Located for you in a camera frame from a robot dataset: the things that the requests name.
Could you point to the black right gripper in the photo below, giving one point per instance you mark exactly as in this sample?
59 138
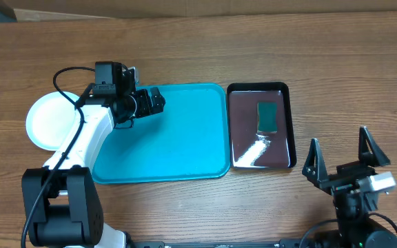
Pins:
315 165

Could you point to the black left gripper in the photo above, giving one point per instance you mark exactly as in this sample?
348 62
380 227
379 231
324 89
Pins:
146 108

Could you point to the green yellow sponge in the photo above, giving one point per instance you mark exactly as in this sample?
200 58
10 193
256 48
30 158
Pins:
266 115

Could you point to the light blue plate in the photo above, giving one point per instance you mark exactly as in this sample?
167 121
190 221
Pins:
49 120

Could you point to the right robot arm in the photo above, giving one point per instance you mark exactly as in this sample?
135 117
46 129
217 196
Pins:
353 227

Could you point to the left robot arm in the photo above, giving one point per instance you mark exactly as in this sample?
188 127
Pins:
61 202

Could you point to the blue plastic tray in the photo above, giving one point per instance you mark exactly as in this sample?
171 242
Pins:
189 140

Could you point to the black water tray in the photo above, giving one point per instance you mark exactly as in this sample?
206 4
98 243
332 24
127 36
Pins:
253 150

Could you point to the cardboard backdrop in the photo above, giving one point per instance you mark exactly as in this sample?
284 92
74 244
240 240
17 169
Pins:
192 8

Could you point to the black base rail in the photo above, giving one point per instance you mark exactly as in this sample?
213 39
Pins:
282 243

